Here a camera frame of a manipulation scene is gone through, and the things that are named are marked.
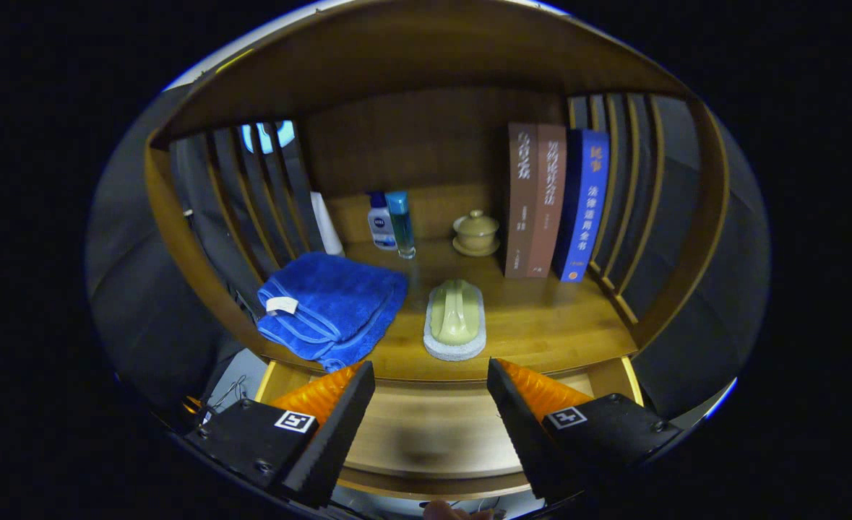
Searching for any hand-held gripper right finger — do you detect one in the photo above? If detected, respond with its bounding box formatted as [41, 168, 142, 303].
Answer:
[487, 357, 685, 505]

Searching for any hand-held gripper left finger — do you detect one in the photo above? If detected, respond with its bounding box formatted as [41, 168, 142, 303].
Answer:
[184, 361, 376, 510]

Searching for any wooden drawer with black knob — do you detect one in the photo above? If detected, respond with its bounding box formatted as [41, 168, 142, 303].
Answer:
[256, 357, 645, 501]

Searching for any green scrub brush white sponge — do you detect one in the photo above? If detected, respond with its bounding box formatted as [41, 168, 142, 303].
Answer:
[423, 279, 487, 362]

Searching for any wooden countertop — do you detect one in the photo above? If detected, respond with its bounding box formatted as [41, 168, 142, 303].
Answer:
[252, 238, 640, 382]

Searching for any wooden cabinet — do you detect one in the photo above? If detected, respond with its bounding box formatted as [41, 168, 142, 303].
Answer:
[144, 0, 730, 503]

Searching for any folded blue towel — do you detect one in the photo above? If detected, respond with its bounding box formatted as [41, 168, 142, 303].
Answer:
[256, 251, 409, 373]

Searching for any white bottle with blue cap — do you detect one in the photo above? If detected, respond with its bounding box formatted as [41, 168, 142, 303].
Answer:
[367, 192, 397, 251]

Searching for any beige lidded teacup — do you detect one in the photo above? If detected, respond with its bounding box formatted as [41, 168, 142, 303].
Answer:
[452, 209, 502, 258]

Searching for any white tube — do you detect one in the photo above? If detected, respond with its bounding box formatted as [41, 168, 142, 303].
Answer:
[310, 191, 345, 257]

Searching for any teal bottle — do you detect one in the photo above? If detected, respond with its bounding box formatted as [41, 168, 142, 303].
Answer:
[386, 191, 417, 260]

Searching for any dark brown book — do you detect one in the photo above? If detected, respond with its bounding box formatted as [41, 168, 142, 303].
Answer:
[504, 122, 539, 280]

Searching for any reddish brown book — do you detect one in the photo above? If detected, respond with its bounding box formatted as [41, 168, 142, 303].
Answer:
[527, 123, 568, 279]

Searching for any blue book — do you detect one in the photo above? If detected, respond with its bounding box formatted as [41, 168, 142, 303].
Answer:
[552, 129, 611, 283]

